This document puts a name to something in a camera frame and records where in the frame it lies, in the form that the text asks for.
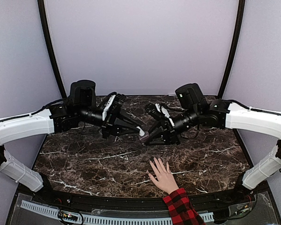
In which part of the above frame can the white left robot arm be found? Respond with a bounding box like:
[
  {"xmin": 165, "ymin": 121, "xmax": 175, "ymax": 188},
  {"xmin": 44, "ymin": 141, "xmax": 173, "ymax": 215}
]
[{"xmin": 0, "ymin": 80, "xmax": 145, "ymax": 204}]

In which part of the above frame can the black right frame post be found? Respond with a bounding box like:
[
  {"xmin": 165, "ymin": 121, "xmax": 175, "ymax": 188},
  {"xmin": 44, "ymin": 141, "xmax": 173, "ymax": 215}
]
[{"xmin": 217, "ymin": 0, "xmax": 245, "ymax": 98}]

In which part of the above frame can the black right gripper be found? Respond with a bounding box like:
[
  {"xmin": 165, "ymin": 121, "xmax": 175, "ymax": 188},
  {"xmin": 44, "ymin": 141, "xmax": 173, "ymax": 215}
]
[{"xmin": 143, "ymin": 105, "xmax": 200, "ymax": 144}]

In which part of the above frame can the purple nail polish bottle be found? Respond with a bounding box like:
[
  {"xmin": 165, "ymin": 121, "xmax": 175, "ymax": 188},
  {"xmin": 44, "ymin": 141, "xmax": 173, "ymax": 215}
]
[{"xmin": 139, "ymin": 131, "xmax": 150, "ymax": 143}]

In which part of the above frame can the small green circuit board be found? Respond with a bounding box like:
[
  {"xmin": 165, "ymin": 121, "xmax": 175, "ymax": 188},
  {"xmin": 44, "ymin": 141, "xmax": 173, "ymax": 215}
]
[{"xmin": 57, "ymin": 210, "xmax": 82, "ymax": 223}]

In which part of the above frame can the person's bare hand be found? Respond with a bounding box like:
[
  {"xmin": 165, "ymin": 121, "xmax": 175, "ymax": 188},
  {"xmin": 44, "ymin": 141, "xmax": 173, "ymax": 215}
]
[{"xmin": 148, "ymin": 158, "xmax": 179, "ymax": 194}]

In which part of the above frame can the black frame post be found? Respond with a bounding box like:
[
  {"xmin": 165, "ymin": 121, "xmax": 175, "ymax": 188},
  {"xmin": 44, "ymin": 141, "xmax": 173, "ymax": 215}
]
[
  {"xmin": 37, "ymin": 0, "xmax": 67, "ymax": 98},
  {"xmin": 217, "ymin": 0, "xmax": 245, "ymax": 98}
]

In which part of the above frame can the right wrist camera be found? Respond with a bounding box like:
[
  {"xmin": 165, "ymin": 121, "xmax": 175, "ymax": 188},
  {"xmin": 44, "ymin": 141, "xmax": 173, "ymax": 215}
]
[{"xmin": 145, "ymin": 103, "xmax": 171, "ymax": 125}]

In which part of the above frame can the red plaid sleeve forearm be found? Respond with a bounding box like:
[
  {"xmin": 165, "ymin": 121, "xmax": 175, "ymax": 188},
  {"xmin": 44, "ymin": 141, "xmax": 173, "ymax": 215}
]
[{"xmin": 163, "ymin": 188, "xmax": 206, "ymax": 225}]

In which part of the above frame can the grey slotted cable duct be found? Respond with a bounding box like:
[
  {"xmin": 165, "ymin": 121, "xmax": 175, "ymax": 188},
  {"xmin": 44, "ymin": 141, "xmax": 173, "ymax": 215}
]
[{"xmin": 20, "ymin": 200, "xmax": 215, "ymax": 225}]

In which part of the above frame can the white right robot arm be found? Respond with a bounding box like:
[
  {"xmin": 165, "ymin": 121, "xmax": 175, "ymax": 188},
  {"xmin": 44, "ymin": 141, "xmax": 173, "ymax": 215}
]
[{"xmin": 141, "ymin": 83, "xmax": 281, "ymax": 203}]

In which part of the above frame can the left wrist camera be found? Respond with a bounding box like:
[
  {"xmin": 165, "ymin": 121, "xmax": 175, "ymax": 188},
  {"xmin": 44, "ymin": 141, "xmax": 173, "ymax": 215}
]
[{"xmin": 101, "ymin": 92, "xmax": 126, "ymax": 121}]

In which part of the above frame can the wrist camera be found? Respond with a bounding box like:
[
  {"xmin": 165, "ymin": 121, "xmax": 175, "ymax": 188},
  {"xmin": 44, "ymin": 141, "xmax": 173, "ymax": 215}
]
[
  {"xmin": 145, "ymin": 103, "xmax": 171, "ymax": 125},
  {"xmin": 101, "ymin": 92, "xmax": 126, "ymax": 121}
]

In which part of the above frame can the white nail polish brush cap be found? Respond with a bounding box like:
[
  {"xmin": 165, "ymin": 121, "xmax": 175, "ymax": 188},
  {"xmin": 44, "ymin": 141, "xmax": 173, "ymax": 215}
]
[{"xmin": 137, "ymin": 126, "xmax": 145, "ymax": 136}]

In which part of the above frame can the black left frame post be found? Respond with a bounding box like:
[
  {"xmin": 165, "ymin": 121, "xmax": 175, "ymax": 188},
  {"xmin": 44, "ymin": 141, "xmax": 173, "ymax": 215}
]
[{"xmin": 37, "ymin": 0, "xmax": 67, "ymax": 98}]

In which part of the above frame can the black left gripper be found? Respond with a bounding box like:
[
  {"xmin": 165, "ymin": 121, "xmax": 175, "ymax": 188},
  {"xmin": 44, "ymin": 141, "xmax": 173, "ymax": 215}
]
[{"xmin": 77, "ymin": 105, "xmax": 142, "ymax": 140}]

